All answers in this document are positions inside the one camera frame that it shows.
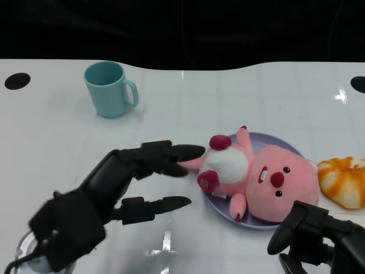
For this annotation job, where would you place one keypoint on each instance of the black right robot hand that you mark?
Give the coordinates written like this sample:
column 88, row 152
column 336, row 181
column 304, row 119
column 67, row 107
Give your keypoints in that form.
column 313, row 231

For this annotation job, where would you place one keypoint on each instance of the teal plastic mug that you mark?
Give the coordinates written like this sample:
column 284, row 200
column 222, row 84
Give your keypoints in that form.
column 108, row 88

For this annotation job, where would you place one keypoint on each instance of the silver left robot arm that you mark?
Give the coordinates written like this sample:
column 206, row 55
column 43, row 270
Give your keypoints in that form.
column 31, row 257

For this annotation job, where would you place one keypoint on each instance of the black round table grommet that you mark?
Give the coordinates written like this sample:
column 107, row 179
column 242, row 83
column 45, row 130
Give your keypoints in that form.
column 358, row 83
column 17, row 80

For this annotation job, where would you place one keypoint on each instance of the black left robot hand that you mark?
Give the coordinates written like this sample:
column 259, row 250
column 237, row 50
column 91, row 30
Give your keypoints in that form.
column 94, row 197

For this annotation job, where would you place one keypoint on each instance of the orange white striped bun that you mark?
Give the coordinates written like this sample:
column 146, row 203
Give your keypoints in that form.
column 342, row 182

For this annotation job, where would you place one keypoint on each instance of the pink plush beaver doll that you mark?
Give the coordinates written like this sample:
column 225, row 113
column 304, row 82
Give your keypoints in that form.
column 271, row 182

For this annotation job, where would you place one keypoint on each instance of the lavender plastic plate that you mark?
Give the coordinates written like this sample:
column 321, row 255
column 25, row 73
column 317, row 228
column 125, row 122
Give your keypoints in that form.
column 214, row 202

